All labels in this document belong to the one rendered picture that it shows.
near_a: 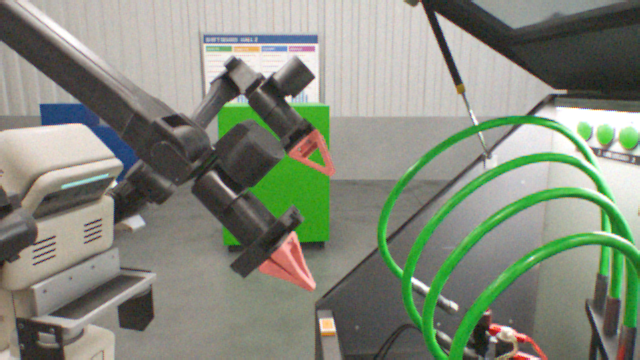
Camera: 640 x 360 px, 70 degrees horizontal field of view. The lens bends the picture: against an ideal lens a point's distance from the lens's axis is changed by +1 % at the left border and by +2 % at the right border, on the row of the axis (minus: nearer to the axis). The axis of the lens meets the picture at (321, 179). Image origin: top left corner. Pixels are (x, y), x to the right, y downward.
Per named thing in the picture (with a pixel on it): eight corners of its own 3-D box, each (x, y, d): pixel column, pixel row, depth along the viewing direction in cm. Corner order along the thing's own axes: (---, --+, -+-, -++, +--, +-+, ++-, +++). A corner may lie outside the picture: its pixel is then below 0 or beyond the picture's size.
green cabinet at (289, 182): (318, 222, 499) (318, 102, 472) (329, 249, 415) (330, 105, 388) (230, 225, 487) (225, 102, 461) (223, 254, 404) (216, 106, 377)
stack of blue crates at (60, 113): (47, 192, 639) (35, 104, 614) (67, 184, 686) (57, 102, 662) (137, 192, 636) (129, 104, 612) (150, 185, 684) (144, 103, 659)
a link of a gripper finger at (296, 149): (346, 162, 85) (313, 125, 86) (344, 158, 78) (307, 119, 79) (320, 186, 85) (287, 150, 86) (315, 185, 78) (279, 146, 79)
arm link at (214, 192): (199, 179, 63) (177, 191, 58) (230, 147, 61) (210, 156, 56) (233, 215, 64) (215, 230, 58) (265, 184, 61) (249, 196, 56)
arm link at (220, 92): (239, 95, 137) (214, 70, 133) (265, 78, 128) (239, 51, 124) (152, 208, 112) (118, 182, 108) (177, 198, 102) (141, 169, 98)
